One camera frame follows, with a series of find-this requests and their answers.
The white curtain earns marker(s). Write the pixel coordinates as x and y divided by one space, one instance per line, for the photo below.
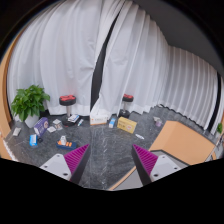
58 52
140 62

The small grey packet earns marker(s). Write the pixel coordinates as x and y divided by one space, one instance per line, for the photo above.
16 131

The small blue-white carton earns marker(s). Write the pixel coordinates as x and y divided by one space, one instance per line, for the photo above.
112 122

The yellow cardboard box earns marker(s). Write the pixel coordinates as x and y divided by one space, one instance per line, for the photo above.
126 125

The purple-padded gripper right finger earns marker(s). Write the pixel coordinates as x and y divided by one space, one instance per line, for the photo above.
154 165

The red-topped stool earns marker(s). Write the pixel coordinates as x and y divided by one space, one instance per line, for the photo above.
126 100
67 101

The purple box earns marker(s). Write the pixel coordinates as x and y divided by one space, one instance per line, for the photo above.
41 126

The right white curtain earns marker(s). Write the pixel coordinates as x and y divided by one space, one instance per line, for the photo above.
140 62

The wooden desk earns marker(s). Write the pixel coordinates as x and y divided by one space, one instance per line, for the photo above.
179 141

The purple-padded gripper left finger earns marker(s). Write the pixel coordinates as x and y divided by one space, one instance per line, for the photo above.
69 166

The white cardboard box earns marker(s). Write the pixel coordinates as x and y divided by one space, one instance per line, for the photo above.
98 117

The right red-topped stool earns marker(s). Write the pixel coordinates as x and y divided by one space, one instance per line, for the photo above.
126 100

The green potted plant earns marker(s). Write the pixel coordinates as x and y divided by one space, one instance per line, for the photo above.
28 104

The left red-topped stool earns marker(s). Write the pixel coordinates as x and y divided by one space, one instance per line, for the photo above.
67 101

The white-blue box by stool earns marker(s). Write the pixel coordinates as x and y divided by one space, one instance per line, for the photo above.
73 118

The left white curtain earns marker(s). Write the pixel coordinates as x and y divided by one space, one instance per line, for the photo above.
58 52

